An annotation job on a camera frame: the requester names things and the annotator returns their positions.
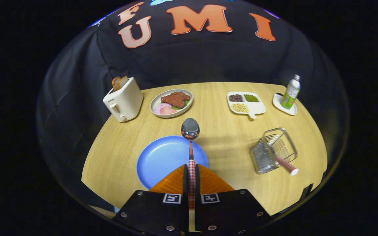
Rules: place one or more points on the green label drink bottle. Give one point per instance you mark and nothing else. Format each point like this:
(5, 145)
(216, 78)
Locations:
(290, 93)

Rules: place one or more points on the brown meat patty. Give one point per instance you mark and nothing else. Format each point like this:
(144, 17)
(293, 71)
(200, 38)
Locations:
(176, 99)

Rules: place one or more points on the oval grey food plate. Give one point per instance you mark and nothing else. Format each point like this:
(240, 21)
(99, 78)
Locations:
(157, 101)

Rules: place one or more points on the pink ham slices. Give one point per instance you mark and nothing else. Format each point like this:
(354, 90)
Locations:
(164, 109)

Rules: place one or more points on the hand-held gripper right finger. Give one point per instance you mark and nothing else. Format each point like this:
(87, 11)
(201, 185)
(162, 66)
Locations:
(198, 183)

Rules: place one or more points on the yellow soybeans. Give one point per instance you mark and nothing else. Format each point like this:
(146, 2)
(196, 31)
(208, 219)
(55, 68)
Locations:
(240, 107)

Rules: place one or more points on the white divided dish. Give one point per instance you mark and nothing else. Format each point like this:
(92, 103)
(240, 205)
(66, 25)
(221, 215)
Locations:
(256, 106)

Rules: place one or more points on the small white coaster tray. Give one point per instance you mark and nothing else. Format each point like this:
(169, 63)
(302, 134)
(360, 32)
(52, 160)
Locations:
(277, 101)

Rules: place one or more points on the dark brown beans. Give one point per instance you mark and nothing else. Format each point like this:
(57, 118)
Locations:
(235, 97)

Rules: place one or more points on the blue round plate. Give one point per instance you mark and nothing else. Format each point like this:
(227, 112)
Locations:
(162, 157)

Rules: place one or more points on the toasted bread slices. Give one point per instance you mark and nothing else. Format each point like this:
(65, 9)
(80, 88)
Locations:
(118, 82)

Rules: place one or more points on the black backdrop cloth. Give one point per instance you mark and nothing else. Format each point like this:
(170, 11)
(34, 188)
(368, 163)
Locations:
(208, 62)

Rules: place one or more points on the green mung beans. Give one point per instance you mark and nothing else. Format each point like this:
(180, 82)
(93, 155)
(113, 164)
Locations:
(251, 98)

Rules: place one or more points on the green lettuce leaf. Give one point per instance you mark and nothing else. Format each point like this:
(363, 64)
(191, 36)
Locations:
(185, 104)

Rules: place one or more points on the white toaster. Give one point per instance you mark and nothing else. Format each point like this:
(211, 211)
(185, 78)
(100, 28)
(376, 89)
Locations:
(125, 101)

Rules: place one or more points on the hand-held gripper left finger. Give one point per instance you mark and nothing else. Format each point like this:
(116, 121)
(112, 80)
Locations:
(185, 183)

